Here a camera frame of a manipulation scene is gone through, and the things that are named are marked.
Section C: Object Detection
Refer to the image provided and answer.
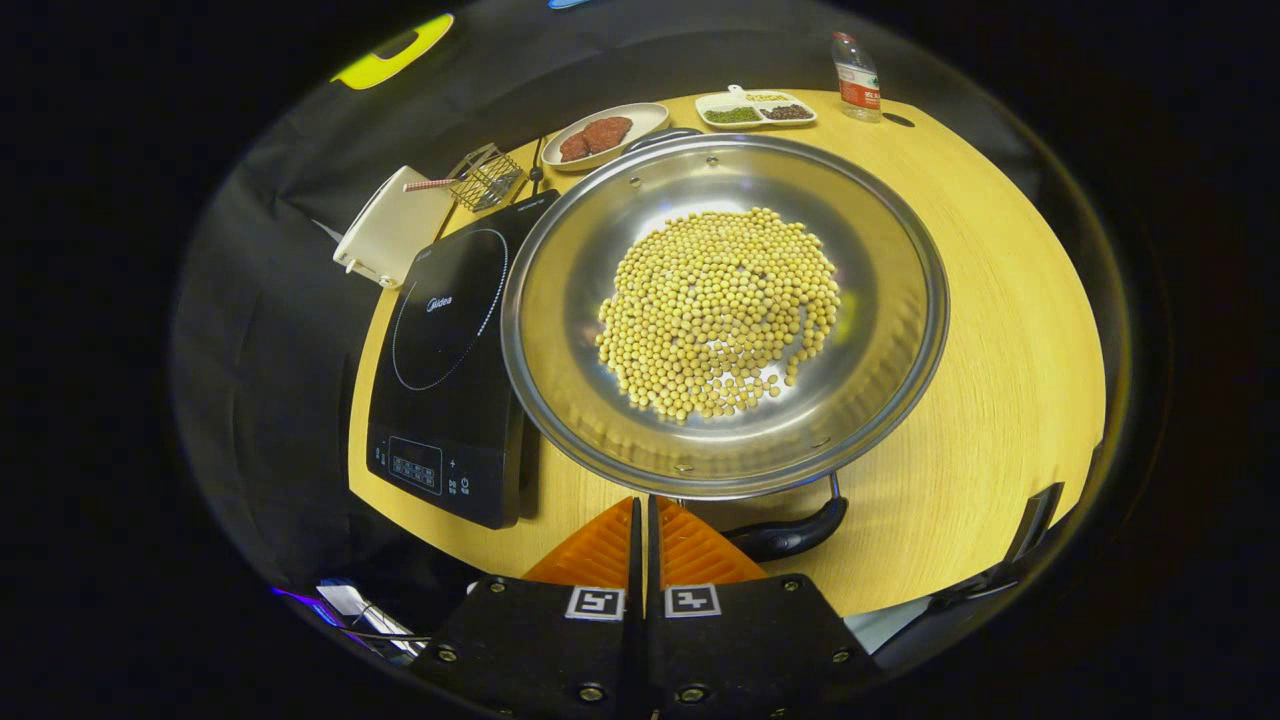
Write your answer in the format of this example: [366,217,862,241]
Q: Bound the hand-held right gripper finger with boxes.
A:
[647,497,881,720]
[415,497,646,720]

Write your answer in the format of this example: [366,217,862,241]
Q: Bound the black induction cooktop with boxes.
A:
[365,190,561,531]

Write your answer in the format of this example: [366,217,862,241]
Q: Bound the steel pot with black handles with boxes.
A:
[500,128,951,563]

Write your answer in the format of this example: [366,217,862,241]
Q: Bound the pile of soybeans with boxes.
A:
[595,207,842,422]

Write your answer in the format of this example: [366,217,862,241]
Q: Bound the black chair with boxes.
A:
[875,482,1066,671]

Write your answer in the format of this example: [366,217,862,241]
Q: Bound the white box appliance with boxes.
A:
[333,165,457,289]

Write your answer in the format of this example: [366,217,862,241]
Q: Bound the round white plate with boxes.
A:
[541,102,671,173]

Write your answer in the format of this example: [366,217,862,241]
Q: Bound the divided white dish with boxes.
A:
[695,84,818,131]

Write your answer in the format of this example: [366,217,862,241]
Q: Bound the clear water bottle red label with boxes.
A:
[832,32,883,123]

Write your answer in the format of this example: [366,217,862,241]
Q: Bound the wire mesh basket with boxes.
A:
[447,143,527,213]

